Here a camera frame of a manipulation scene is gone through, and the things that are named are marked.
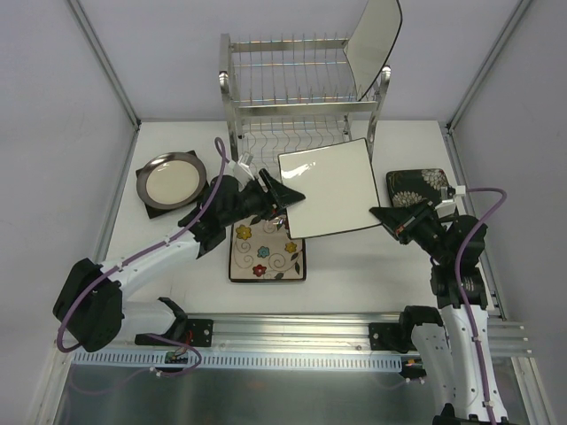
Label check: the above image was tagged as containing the upper colourful flower plate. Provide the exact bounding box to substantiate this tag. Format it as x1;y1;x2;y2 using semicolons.
229;215;307;283

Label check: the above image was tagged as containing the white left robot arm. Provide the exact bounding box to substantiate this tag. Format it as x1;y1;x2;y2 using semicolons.
53;169;306;352

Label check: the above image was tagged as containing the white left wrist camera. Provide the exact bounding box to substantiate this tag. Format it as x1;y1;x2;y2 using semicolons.
229;151;255;186

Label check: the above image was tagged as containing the aluminium rail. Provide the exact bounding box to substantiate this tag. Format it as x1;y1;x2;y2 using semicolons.
52;312;531;358

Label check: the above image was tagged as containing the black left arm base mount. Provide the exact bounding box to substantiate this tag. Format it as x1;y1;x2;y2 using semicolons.
135;317;214;348

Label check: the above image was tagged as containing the dark floral square plate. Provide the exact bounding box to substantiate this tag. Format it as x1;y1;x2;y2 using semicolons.
385;168;449;207

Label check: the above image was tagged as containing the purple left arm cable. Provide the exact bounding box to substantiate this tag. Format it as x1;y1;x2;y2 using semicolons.
57;136;234;395

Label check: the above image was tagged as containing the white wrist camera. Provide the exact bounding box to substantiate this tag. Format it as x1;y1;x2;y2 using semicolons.
435;185;466;217
229;151;255;186

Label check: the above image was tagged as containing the round silver-rimmed plate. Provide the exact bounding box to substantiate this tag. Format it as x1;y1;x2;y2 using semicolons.
135;151;208;209

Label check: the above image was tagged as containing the white slotted cable duct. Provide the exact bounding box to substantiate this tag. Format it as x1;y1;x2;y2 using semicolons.
73;349;403;373

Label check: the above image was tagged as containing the black square plate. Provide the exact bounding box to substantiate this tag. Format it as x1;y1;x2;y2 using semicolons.
135;149;214;220

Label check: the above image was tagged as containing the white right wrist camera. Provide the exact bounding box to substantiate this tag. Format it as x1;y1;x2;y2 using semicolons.
435;185;466;217

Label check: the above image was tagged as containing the stainless steel dish rack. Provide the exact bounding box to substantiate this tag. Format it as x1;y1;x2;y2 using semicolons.
219;34;392;176

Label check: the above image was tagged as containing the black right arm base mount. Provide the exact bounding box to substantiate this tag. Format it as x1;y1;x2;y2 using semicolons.
368;305;443;354

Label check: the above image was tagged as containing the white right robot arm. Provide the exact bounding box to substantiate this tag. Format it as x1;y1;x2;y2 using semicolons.
369;201;510;424

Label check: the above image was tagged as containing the white square plate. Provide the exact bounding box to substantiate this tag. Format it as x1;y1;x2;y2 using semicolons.
344;0;403;101
278;138;380;239

